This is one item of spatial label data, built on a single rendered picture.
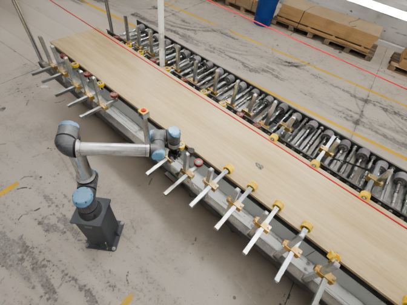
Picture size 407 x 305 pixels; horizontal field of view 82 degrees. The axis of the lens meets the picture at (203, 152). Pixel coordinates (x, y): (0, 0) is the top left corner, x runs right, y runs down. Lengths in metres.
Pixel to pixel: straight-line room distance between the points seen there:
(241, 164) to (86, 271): 1.81
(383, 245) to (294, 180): 0.79
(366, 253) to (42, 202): 3.15
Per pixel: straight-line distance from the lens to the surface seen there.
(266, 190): 2.08
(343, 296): 2.37
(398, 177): 3.05
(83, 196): 2.05
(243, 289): 2.70
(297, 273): 2.14
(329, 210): 2.24
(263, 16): 7.13
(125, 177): 3.11
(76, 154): 1.60
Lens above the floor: 2.58
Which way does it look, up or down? 51 degrees down
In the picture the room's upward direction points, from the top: 10 degrees clockwise
